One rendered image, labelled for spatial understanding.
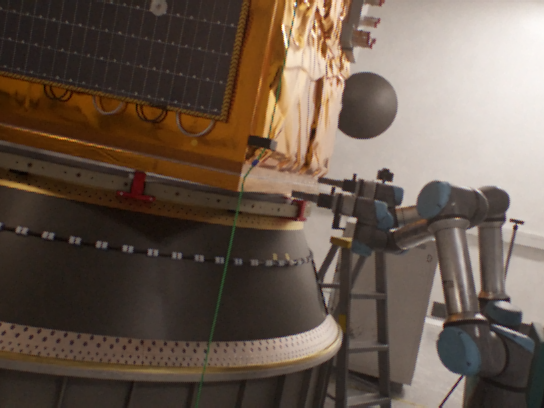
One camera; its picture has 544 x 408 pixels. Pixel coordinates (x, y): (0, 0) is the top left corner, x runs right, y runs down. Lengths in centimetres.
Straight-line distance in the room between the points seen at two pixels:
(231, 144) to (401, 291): 441
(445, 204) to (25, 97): 129
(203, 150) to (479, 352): 93
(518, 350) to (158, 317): 107
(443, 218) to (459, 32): 868
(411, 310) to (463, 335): 443
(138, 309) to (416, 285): 429
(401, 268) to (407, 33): 517
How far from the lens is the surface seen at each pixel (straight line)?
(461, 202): 179
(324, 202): 205
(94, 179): 210
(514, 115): 1024
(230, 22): 181
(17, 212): 217
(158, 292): 206
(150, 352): 200
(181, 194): 212
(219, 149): 180
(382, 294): 392
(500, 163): 1014
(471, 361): 165
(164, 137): 186
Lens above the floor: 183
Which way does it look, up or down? 2 degrees down
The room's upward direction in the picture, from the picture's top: 12 degrees clockwise
